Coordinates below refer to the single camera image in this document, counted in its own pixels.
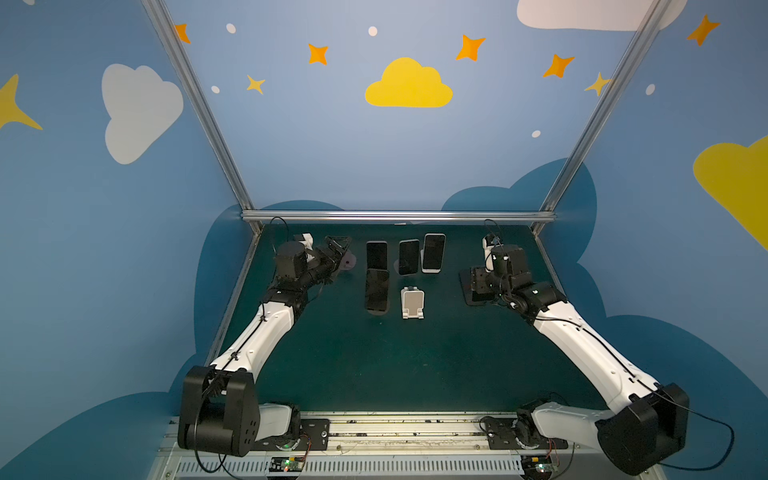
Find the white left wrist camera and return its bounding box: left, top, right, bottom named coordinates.
left=294, top=232, right=315, bottom=261

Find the purple phone stand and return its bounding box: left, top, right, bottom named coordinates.
left=340, top=251, right=357, bottom=271

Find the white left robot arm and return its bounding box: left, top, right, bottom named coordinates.
left=177, top=233, right=351, bottom=457

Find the metal base rail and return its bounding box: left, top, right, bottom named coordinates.
left=148, top=411, right=625, bottom=479

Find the aluminium left frame post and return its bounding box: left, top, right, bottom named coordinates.
left=142, top=0, right=254, bottom=213

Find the aluminium back frame rail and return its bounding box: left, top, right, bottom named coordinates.
left=241, top=210, right=555, bottom=223

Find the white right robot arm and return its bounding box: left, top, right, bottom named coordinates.
left=470, top=240, right=690, bottom=476

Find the aluminium frame post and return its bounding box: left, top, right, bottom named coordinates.
left=531, top=0, right=672, bottom=238
left=142, top=0, right=254, bottom=213

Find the white phone stand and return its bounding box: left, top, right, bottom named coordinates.
left=400, top=286, right=425, bottom=320

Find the white-framed phone back right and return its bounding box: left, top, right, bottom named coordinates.
left=421, top=233, right=446, bottom=274

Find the aluminium right frame post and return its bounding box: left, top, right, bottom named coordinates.
left=531, top=0, right=672, bottom=238

